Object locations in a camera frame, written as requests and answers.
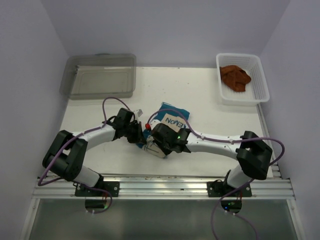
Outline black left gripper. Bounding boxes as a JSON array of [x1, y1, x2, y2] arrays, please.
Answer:
[[123, 121, 146, 144]]

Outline blue beige Doraemon towel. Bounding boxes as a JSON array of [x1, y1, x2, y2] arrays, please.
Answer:
[[137, 102, 190, 159]]

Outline rust orange towel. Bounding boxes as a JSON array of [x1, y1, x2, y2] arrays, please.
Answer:
[[219, 65, 252, 93]]

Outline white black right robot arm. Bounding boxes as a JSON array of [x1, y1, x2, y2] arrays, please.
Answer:
[[151, 124, 273, 197]]

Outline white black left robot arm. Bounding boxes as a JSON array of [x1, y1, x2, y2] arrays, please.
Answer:
[[38, 120, 146, 197]]

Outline grey translucent plastic bin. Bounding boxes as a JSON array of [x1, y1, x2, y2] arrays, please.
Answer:
[[59, 53, 137, 100]]

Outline white plastic mesh basket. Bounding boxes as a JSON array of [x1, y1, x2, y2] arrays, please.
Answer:
[[216, 53, 270, 106]]

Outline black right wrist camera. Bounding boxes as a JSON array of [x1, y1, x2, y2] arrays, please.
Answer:
[[151, 123, 178, 143]]

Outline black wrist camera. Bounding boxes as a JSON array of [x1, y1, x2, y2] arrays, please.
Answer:
[[151, 123, 178, 143], [113, 108, 134, 128]]

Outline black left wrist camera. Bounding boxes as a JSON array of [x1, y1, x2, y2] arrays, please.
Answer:
[[113, 108, 134, 128]]

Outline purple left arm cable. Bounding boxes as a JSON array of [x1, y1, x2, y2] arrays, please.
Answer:
[[37, 96, 132, 187]]

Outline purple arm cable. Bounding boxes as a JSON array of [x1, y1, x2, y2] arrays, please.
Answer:
[[144, 111, 286, 240], [37, 96, 132, 187]]

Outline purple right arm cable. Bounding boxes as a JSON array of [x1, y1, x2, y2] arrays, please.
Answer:
[[144, 111, 286, 240]]

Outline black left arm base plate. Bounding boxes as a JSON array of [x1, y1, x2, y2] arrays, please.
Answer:
[[73, 181, 120, 197]]

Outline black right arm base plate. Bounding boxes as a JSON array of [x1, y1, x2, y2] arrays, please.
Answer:
[[206, 179, 252, 198]]

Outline aluminium extrusion rail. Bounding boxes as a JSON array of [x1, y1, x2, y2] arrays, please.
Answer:
[[32, 174, 295, 200]]

